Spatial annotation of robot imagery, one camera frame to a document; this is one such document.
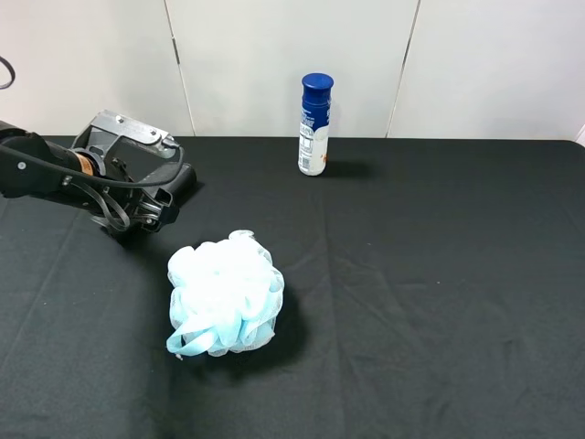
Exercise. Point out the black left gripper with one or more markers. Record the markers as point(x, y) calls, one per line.
point(122, 210)

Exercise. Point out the black glasses case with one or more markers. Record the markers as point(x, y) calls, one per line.
point(181, 183)

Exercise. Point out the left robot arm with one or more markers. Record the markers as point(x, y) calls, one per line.
point(91, 176)

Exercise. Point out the blue and white bath loofah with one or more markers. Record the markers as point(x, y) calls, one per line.
point(226, 297)

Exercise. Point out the white bottle with blue cap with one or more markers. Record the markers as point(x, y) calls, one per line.
point(314, 124)

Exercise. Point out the black tablecloth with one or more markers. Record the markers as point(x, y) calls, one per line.
point(434, 289)

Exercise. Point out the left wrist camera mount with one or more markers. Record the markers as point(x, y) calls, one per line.
point(108, 131)

